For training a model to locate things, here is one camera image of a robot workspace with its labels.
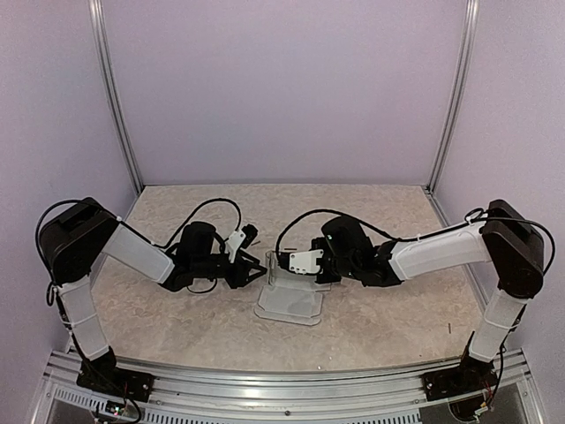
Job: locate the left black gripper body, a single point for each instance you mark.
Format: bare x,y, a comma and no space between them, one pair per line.
233,279

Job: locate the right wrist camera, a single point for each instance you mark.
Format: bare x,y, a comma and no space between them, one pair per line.
301,263

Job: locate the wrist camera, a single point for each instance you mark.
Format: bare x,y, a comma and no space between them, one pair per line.
301,263
240,239

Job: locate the right aluminium frame post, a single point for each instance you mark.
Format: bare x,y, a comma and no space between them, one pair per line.
455,103

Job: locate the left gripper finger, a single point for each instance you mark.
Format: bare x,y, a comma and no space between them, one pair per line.
249,260
249,275

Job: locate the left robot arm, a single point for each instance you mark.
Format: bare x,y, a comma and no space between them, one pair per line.
70,244

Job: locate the left aluminium frame post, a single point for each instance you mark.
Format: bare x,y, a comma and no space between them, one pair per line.
101,43

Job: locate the white paper box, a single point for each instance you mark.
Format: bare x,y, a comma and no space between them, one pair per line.
288,297

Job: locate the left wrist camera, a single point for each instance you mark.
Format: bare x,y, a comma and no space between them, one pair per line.
240,239

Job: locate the aluminium frame post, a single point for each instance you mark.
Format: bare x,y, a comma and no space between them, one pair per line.
455,103
101,43

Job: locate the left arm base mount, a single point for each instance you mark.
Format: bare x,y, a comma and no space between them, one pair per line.
121,383

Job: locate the front aluminium rail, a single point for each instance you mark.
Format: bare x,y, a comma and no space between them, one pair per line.
194,395

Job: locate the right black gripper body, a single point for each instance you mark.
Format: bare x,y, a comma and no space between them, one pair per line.
318,241

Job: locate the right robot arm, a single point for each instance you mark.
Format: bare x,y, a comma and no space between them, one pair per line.
501,237

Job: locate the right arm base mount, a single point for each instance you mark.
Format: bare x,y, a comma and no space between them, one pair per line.
456,381

